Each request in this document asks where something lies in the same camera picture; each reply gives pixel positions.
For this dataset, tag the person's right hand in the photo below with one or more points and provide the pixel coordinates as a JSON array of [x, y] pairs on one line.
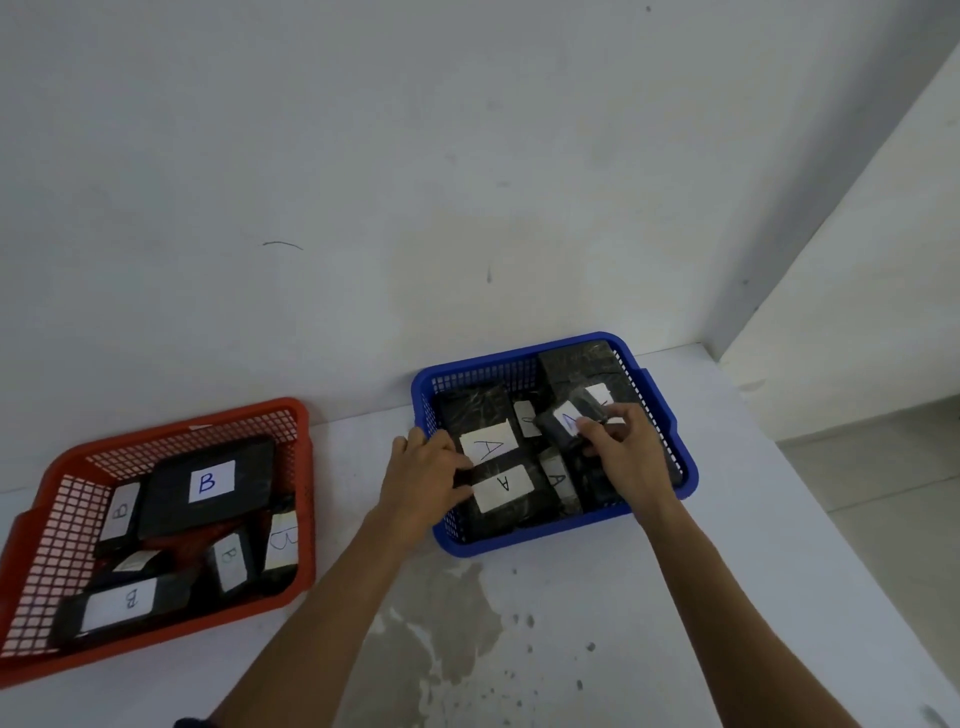
[[634, 461]]

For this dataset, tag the person's left hand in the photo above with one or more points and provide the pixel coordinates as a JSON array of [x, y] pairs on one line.
[[420, 487]]

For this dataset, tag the person's left thumb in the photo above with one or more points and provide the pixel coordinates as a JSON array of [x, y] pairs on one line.
[[406, 441]]

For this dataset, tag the person's right thumb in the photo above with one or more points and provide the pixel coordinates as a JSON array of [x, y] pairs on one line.
[[596, 448]]

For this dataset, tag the small black packet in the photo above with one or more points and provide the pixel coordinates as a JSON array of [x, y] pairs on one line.
[[556, 421]]

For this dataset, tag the person's right forearm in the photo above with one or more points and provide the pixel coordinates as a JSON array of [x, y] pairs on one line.
[[742, 607]]

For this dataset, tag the person's left forearm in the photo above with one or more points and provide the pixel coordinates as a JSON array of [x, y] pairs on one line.
[[315, 622]]

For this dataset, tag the blue plastic mesh basket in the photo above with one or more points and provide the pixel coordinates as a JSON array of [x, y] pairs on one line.
[[660, 420]]

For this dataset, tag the pile of black labelled packets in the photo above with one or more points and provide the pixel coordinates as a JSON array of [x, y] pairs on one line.
[[577, 367], [180, 506]]

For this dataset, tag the orange plastic mesh basket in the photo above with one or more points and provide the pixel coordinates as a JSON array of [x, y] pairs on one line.
[[45, 517]]

